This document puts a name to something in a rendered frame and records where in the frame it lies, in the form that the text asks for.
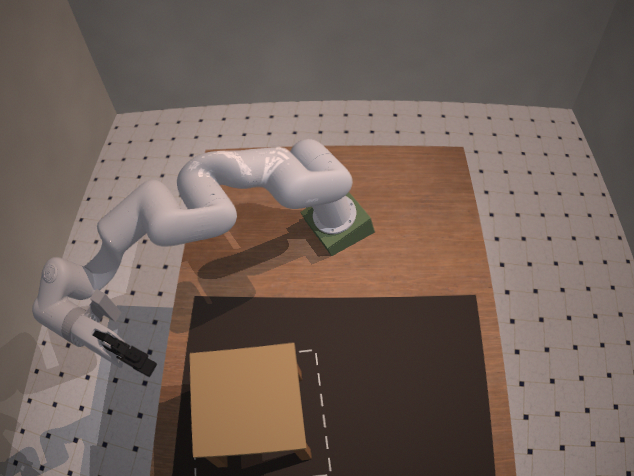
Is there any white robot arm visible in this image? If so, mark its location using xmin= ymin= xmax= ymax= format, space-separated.
xmin=32 ymin=139 xmax=356 ymax=344

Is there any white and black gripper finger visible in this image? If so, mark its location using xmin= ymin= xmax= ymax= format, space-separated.
xmin=93 ymin=331 xmax=148 ymax=369
xmin=116 ymin=356 xmax=157 ymax=377

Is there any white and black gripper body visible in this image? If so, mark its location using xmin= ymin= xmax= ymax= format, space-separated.
xmin=71 ymin=313 xmax=124 ymax=368

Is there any dark brown floor mat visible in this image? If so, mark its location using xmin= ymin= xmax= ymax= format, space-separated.
xmin=172 ymin=295 xmax=496 ymax=476

